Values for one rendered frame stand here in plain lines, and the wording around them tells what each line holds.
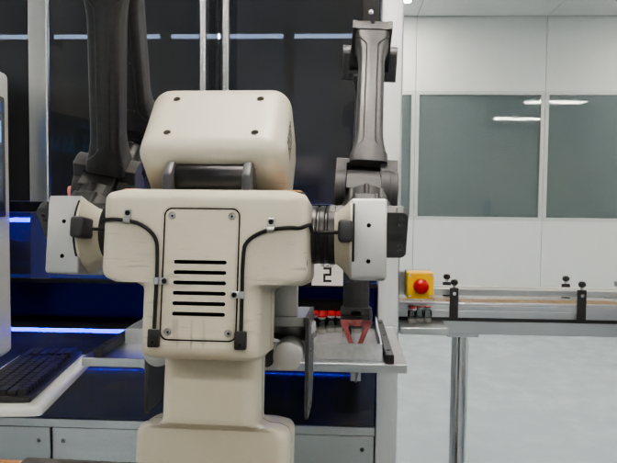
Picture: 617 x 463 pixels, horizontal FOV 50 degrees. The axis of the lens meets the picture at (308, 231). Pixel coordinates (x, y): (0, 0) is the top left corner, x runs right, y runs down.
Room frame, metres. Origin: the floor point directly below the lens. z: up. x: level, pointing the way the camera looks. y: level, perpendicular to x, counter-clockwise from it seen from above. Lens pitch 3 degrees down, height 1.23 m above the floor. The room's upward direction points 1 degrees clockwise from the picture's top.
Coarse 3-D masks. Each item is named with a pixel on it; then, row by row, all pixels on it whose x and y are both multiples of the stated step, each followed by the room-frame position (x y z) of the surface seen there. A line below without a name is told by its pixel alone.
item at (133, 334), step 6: (132, 324) 1.58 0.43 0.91; (138, 324) 1.62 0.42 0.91; (126, 330) 1.54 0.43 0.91; (132, 330) 1.53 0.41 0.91; (138, 330) 1.53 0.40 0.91; (126, 336) 1.54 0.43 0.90; (132, 336) 1.53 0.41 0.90; (138, 336) 1.53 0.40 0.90; (126, 342) 1.54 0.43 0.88; (132, 342) 1.53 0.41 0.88; (138, 342) 1.53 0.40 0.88
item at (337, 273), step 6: (318, 264) 1.77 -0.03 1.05; (318, 270) 1.77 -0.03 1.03; (324, 270) 1.77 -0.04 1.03; (336, 270) 1.77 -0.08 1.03; (342, 270) 1.77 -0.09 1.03; (318, 276) 1.77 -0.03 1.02; (330, 276) 1.77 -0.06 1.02; (336, 276) 1.77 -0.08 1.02; (342, 276) 1.77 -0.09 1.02; (312, 282) 1.77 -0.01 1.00; (318, 282) 1.77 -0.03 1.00; (324, 282) 1.77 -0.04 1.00; (330, 282) 1.77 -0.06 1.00; (336, 282) 1.77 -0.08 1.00; (342, 282) 1.77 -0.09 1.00
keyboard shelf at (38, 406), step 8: (80, 360) 1.67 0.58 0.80; (0, 368) 1.58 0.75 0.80; (72, 368) 1.58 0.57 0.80; (80, 368) 1.60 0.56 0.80; (64, 376) 1.52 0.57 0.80; (72, 376) 1.53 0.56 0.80; (56, 384) 1.45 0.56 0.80; (64, 384) 1.47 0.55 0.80; (40, 392) 1.39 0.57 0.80; (48, 392) 1.39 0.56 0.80; (56, 392) 1.41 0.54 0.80; (32, 400) 1.34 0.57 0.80; (40, 400) 1.34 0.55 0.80; (48, 400) 1.35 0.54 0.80; (0, 408) 1.29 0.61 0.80; (8, 408) 1.29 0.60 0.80; (16, 408) 1.29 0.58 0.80; (24, 408) 1.30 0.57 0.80; (32, 408) 1.30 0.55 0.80; (40, 408) 1.30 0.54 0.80; (48, 408) 1.34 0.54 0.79; (0, 416) 1.29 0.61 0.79; (8, 416) 1.29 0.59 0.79; (16, 416) 1.29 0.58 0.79; (24, 416) 1.29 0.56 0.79
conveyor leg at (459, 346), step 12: (456, 336) 1.88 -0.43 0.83; (468, 336) 1.87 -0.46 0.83; (456, 348) 1.90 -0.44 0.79; (456, 360) 1.90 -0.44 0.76; (456, 372) 1.90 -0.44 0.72; (456, 384) 1.90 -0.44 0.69; (456, 396) 1.90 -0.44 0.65; (456, 408) 1.90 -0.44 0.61; (456, 420) 1.90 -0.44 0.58; (456, 432) 1.90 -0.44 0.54; (456, 444) 1.90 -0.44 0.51; (456, 456) 1.90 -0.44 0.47
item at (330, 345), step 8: (376, 320) 1.68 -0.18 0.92; (376, 328) 1.59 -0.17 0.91; (320, 336) 1.62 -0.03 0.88; (328, 336) 1.62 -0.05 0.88; (336, 336) 1.62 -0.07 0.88; (352, 336) 1.63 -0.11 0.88; (368, 336) 1.63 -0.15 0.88; (376, 336) 1.58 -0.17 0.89; (304, 344) 1.41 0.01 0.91; (320, 344) 1.40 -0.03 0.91; (328, 344) 1.40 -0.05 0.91; (336, 344) 1.40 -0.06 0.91; (344, 344) 1.40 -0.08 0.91; (352, 344) 1.40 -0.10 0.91; (360, 344) 1.40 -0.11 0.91; (368, 344) 1.40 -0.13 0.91; (376, 344) 1.40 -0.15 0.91; (304, 352) 1.41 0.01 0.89; (320, 352) 1.40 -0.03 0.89; (328, 352) 1.40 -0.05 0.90; (336, 352) 1.40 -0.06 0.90; (344, 352) 1.40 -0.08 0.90; (352, 352) 1.40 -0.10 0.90; (360, 352) 1.40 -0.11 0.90; (368, 352) 1.40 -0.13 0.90; (376, 352) 1.40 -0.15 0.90
